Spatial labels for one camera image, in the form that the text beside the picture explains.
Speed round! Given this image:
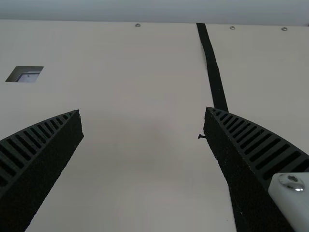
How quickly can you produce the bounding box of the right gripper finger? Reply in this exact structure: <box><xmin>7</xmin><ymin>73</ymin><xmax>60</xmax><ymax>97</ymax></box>
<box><xmin>203</xmin><ymin>106</ymin><xmax>309</xmax><ymax>232</ymax></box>

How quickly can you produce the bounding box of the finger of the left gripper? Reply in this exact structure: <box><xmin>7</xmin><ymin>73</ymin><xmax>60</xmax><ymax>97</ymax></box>
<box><xmin>0</xmin><ymin>109</ymin><xmax>85</xmax><ymax>232</ymax></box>

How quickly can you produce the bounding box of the black strip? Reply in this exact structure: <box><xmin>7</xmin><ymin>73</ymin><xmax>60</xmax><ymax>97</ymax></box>
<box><xmin>196</xmin><ymin>23</ymin><xmax>229</xmax><ymax>113</ymax></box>

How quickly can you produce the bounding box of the small square scanner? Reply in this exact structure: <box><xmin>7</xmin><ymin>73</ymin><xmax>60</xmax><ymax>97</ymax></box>
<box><xmin>5</xmin><ymin>65</ymin><xmax>44</xmax><ymax>84</ymax></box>

